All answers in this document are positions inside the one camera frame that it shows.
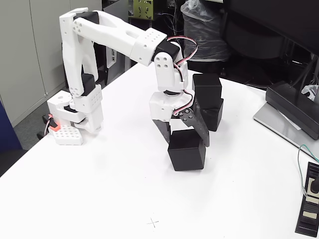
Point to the black cube with scratch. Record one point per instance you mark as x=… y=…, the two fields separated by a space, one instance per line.
x=214 y=117

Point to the yellow-green panel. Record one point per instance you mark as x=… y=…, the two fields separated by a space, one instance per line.
x=143 y=10

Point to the grey computer tower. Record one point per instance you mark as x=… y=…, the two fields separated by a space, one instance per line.
x=111 y=58

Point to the grey metal post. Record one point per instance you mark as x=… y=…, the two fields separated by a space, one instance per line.
x=127 y=64

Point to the black box on stand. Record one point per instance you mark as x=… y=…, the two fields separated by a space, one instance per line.
x=294 y=112

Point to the black office chair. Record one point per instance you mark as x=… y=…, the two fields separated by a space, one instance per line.
x=249 y=42

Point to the blue partition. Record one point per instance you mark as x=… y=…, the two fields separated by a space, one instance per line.
x=7 y=134

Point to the black slotted holder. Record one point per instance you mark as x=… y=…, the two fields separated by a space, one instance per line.
x=302 y=224

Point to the grey metal cabinet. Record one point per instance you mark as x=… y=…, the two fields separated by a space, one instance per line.
x=20 y=37

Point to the bin with clear plastic bag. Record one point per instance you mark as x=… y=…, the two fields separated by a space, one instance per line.
x=207 y=30

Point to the white crumpled bag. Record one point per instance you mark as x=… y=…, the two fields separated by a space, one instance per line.
x=310 y=90

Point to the silver monitor stand base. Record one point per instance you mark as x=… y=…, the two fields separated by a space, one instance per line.
x=271 y=122

